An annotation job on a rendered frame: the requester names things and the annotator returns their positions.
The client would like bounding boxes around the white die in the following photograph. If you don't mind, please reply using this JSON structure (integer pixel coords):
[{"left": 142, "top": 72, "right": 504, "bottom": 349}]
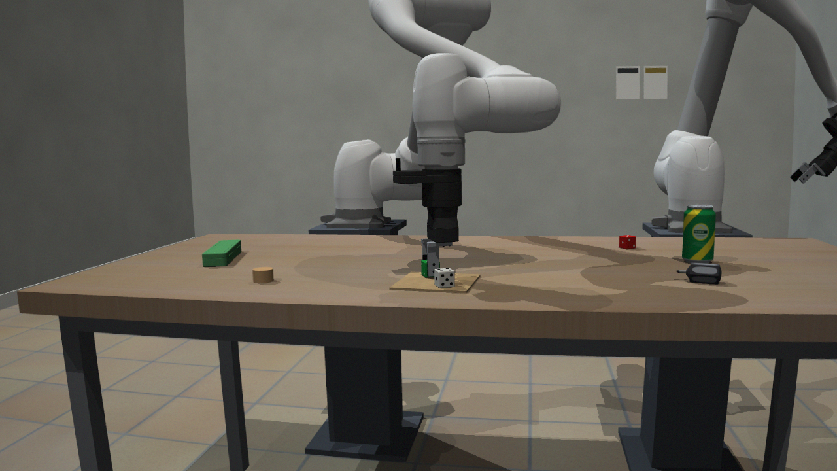
[{"left": 434, "top": 268, "right": 455, "bottom": 288}]

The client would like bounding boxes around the green soda can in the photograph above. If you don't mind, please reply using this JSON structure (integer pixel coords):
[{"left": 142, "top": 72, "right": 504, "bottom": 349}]
[{"left": 682, "top": 205, "right": 716, "bottom": 263}]

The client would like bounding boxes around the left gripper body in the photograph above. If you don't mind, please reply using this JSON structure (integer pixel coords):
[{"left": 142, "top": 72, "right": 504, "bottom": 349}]
[{"left": 808, "top": 113, "right": 837, "bottom": 177}]

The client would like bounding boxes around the green rounded box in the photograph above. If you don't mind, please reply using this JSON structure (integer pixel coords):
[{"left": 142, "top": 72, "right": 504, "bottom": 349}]
[{"left": 202, "top": 239, "right": 241, "bottom": 267}]

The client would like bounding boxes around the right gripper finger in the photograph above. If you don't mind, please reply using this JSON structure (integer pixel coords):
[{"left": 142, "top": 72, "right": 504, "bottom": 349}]
[
  {"left": 421, "top": 238, "right": 433, "bottom": 260},
  {"left": 427, "top": 241, "right": 453, "bottom": 277}
]

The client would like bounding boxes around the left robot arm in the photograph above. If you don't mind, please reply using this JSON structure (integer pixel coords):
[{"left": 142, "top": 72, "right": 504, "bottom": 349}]
[{"left": 651, "top": 0, "right": 837, "bottom": 233}]

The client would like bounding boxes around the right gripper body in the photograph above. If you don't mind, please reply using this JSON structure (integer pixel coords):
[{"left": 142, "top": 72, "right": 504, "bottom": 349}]
[{"left": 393, "top": 137, "right": 465, "bottom": 243}]

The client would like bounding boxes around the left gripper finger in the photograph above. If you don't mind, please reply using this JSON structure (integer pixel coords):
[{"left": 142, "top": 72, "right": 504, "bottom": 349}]
[
  {"left": 798, "top": 163, "right": 826, "bottom": 184},
  {"left": 790, "top": 162, "right": 810, "bottom": 182}
]

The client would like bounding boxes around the red die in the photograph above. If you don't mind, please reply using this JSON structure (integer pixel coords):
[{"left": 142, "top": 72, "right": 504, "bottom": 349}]
[{"left": 619, "top": 235, "right": 636, "bottom": 249}]

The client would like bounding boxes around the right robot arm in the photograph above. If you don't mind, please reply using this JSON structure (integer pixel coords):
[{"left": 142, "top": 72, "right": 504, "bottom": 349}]
[{"left": 320, "top": 0, "right": 561, "bottom": 228}]

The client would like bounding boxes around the tan short cylinder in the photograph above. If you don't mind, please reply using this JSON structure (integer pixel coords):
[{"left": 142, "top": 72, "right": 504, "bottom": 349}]
[{"left": 252, "top": 267, "right": 274, "bottom": 283}]

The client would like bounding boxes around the tan mat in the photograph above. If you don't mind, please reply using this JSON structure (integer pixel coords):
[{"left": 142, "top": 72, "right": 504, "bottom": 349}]
[{"left": 389, "top": 271, "right": 481, "bottom": 293}]

